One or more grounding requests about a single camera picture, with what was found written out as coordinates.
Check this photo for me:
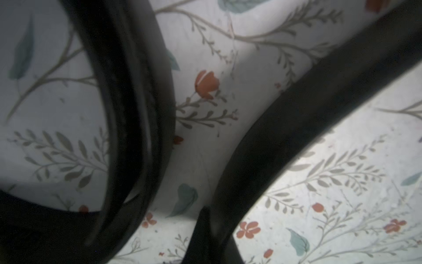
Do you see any floral table mat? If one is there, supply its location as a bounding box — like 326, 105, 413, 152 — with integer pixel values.
0, 0, 422, 264

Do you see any long black leather belt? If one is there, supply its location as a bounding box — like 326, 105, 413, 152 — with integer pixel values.
0, 0, 422, 264

